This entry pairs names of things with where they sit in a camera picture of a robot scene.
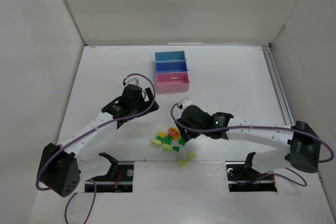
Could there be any dark green lego plate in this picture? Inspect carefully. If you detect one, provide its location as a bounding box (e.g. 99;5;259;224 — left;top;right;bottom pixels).
178;138;185;146

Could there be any yellow butterfly lego piece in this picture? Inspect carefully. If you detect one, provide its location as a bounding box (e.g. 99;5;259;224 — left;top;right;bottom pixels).
168;127;181;141

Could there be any small dark green slope lego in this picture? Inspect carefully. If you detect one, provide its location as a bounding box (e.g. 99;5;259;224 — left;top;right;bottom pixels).
172;146;180;152

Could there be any green number lego brick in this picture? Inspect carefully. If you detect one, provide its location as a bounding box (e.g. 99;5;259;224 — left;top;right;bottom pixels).
164;135;173;145

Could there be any light green square lego brick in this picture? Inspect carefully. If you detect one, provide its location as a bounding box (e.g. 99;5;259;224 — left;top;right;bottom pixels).
188;152;196;161

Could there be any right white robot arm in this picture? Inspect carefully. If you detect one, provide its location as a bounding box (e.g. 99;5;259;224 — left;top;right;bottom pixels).
175;102;321;174

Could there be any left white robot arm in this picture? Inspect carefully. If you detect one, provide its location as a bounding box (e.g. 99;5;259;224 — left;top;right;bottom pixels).
35;84;159;197

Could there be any yellow lego brick on stack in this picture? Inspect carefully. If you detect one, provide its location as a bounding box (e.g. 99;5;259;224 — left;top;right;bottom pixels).
156;132;166;140

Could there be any light green curved lego right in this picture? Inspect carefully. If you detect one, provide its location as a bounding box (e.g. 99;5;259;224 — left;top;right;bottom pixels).
162;143;173;152

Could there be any light green curved lego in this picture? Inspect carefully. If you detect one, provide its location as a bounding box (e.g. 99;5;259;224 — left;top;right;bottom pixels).
162;143;173;152
151;138;162;147

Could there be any green lego brick left stack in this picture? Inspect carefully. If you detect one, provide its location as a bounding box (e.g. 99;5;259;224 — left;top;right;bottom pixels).
153;136;164;145

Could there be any light green curved lego left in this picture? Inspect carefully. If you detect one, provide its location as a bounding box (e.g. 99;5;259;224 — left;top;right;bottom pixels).
151;138;162;147

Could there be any pink container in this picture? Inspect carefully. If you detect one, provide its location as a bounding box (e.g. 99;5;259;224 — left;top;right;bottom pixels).
156;72;190;93

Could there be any dark blue container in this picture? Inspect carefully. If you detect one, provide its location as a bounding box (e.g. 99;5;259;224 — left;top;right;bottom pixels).
155;61;188;74

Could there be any light blue container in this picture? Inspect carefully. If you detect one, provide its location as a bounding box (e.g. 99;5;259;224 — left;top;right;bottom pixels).
155;50;186;62

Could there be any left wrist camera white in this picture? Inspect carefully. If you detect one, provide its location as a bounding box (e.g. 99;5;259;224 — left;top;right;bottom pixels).
123;77;139;87

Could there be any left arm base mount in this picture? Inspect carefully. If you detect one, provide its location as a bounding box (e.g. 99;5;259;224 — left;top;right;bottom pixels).
80;152;134;193

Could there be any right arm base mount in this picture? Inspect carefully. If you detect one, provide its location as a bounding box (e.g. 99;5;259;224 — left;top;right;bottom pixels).
226;152;277;193

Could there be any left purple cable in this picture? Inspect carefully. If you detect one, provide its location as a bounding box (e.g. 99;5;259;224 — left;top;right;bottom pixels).
35;73;156;224

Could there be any aluminium rail right side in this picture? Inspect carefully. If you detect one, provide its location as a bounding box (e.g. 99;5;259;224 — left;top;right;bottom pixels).
261;46;295;125

